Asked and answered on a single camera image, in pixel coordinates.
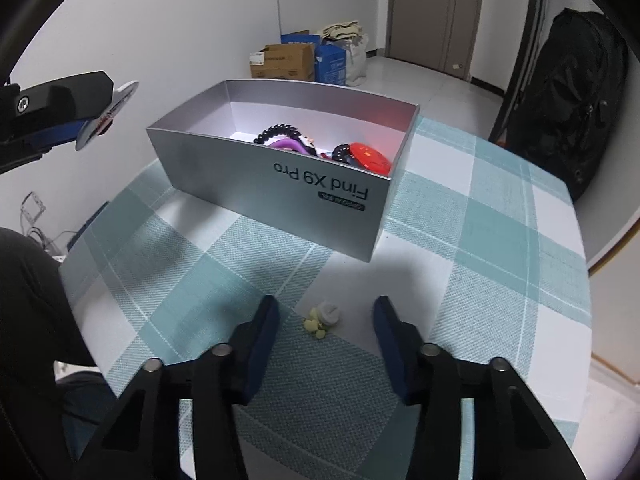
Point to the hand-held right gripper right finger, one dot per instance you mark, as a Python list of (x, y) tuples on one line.
[(391, 341)]

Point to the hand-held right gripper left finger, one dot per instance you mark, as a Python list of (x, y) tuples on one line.
[(264, 341)]

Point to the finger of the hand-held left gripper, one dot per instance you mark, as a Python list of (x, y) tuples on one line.
[(65, 95), (65, 132)]

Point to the white round badge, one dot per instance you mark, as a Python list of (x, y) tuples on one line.
[(120, 102)]

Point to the small yellow white charm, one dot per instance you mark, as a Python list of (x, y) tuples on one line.
[(321, 321)]

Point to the grey cardboard box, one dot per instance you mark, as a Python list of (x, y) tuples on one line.
[(280, 195)]

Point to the red round badge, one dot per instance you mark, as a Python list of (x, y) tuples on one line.
[(369, 156)]

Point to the teal checked tablecloth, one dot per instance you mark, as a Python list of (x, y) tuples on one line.
[(475, 240)]

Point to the person's leg in dark trousers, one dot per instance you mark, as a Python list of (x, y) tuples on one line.
[(30, 320)]

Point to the brown cardboard carton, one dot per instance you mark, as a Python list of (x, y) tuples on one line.
[(282, 62)]

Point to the blue cardboard carton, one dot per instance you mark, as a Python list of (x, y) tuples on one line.
[(329, 64)]

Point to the white sack with cream cloth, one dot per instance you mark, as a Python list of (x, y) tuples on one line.
[(352, 52)]

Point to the black backpack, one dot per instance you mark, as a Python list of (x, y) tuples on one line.
[(575, 100)]

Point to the black folded stand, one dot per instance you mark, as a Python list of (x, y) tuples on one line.
[(525, 50)]

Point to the grey door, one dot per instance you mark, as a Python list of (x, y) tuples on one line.
[(430, 10)]

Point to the white wall socket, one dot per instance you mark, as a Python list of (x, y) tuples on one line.
[(32, 207)]

